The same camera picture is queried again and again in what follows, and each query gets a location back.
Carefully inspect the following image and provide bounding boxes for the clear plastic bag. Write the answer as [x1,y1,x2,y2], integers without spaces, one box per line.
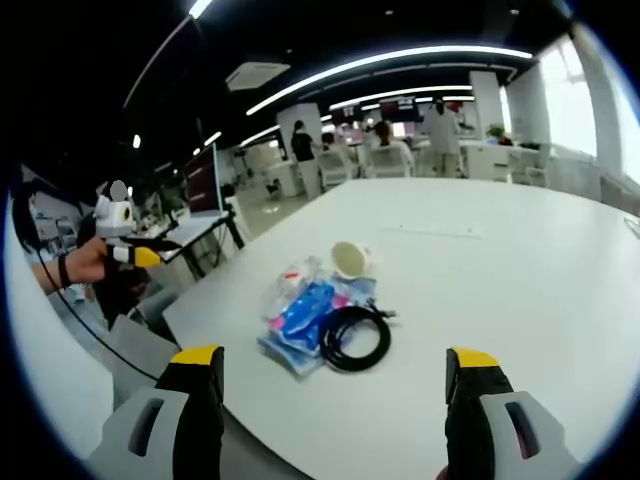
[259,255,327,324]

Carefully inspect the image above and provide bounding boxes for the white side desk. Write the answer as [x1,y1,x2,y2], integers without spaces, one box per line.
[149,207,246,281]

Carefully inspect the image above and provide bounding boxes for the pink and blue packet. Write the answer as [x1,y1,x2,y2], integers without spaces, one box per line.
[324,273,377,312]

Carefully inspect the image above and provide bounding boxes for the white paper cup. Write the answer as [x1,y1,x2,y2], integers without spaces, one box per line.
[330,240,379,281]

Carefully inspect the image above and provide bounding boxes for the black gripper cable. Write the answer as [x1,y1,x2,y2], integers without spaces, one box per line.
[17,199,164,384]

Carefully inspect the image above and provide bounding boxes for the long ceiling light strip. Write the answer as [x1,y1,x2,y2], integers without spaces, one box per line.
[244,45,535,117]

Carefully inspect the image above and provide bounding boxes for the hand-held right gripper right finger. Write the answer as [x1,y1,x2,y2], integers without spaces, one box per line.
[444,346,584,480]

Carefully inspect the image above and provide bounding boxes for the white table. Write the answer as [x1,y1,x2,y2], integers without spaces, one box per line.
[162,177,640,480]

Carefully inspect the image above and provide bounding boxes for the computer monitor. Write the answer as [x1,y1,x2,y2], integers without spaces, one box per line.
[182,143,225,217]

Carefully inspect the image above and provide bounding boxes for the blue snack packet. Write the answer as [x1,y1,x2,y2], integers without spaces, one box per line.
[256,281,337,382]

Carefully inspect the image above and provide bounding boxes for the person's left hand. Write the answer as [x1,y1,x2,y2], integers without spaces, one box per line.
[67,237,121,292]

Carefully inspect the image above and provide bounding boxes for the red wall screen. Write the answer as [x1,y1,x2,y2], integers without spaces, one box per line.
[378,96,419,122]

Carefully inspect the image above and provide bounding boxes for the ceiling air vent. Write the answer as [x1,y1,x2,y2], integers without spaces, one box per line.
[224,61,292,92]

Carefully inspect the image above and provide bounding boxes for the grey chair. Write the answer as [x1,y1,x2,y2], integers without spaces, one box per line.
[106,313,184,409]

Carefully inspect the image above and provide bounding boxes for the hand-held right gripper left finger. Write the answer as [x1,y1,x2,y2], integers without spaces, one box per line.
[87,344,226,480]

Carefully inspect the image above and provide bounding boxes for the white office chair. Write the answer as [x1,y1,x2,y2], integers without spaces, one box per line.
[366,147,416,180]
[316,149,357,192]

